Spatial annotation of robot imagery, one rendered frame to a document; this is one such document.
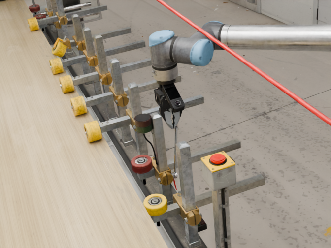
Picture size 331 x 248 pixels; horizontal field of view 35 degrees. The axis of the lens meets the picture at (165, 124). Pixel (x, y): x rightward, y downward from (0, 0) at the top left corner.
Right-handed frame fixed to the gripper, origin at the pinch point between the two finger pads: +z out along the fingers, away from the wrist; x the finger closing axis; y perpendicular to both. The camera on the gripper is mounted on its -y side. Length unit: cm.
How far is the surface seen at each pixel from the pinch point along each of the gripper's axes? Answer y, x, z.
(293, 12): 271, -234, 85
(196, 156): -2.2, -7.5, 15.1
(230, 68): 222, -137, 101
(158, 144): -6.4, 8.5, 1.4
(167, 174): -9.0, 7.4, 13.8
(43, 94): 78, 38, 11
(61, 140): 31, 39, 11
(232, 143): -1.5, -23.5, 14.6
